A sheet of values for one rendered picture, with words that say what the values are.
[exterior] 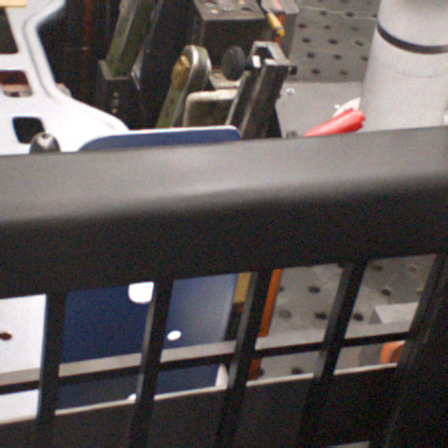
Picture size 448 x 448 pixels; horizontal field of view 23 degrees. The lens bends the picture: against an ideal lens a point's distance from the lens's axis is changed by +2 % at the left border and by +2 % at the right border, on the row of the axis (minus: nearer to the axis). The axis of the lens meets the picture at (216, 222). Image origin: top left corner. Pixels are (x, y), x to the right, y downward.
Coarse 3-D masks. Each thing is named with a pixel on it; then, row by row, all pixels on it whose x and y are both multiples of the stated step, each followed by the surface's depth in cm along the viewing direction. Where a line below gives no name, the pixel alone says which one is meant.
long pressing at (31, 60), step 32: (32, 0) 136; (64, 0) 137; (32, 32) 130; (0, 64) 125; (32, 64) 126; (0, 96) 120; (32, 96) 121; (64, 96) 121; (0, 128) 116; (64, 128) 117; (96, 128) 118; (0, 320) 95; (32, 320) 95; (0, 352) 92; (32, 352) 92; (224, 384) 92; (0, 416) 87
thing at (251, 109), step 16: (240, 48) 92; (256, 48) 94; (272, 48) 94; (224, 64) 93; (240, 64) 92; (256, 64) 93; (272, 64) 92; (288, 64) 93; (256, 80) 96; (272, 80) 93; (240, 96) 97; (256, 96) 94; (272, 96) 94; (240, 112) 98; (256, 112) 95; (240, 128) 96; (256, 128) 96
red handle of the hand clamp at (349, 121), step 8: (344, 112) 101; (352, 112) 100; (360, 112) 101; (328, 120) 101; (336, 120) 100; (344, 120) 100; (352, 120) 100; (360, 120) 101; (320, 128) 101; (328, 128) 100; (336, 128) 100; (344, 128) 100; (352, 128) 100; (360, 128) 101
